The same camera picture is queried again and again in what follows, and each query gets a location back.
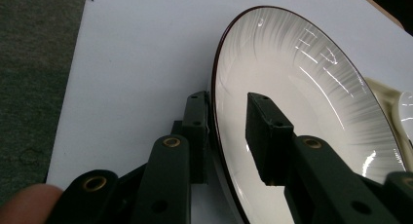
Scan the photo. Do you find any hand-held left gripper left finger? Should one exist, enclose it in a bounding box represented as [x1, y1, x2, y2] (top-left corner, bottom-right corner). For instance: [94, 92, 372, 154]
[131, 91, 209, 224]

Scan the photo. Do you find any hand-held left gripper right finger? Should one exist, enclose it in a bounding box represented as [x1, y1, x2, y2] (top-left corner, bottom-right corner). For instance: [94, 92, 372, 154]
[244, 92, 402, 224]

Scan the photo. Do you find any white plate with dark rim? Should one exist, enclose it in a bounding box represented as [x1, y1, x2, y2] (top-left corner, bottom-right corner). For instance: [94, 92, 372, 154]
[209, 5, 407, 224]

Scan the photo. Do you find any beige plastic tray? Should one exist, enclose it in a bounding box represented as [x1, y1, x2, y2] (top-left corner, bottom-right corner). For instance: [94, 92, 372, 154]
[362, 77, 413, 173]

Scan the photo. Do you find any white bowl with dark rim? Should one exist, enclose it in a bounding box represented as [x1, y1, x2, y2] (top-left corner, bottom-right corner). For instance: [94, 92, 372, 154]
[391, 91, 413, 144]

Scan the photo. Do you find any pale blue table sheet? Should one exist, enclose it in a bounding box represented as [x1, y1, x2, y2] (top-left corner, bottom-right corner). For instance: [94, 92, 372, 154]
[45, 0, 413, 224]

